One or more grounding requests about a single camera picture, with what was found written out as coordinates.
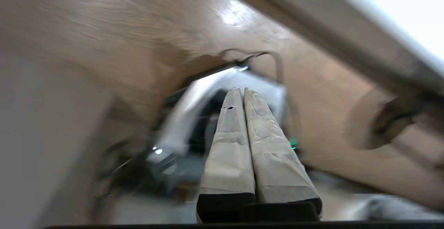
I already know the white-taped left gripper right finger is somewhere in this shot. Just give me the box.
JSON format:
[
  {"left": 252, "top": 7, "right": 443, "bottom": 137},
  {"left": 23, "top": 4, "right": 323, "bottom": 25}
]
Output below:
[{"left": 244, "top": 87, "right": 323, "bottom": 219}]

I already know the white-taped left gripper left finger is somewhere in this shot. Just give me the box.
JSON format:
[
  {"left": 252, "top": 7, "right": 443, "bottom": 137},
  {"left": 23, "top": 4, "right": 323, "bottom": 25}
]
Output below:
[{"left": 196, "top": 88, "right": 256, "bottom": 222}]

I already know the silver black robot base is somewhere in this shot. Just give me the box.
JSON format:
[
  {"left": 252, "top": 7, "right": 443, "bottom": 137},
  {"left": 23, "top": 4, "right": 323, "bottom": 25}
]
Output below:
[{"left": 146, "top": 66, "right": 290, "bottom": 174}]

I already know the black base cable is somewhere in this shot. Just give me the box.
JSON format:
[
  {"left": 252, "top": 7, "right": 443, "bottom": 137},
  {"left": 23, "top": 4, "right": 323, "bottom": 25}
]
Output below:
[{"left": 219, "top": 49, "right": 285, "bottom": 84}]

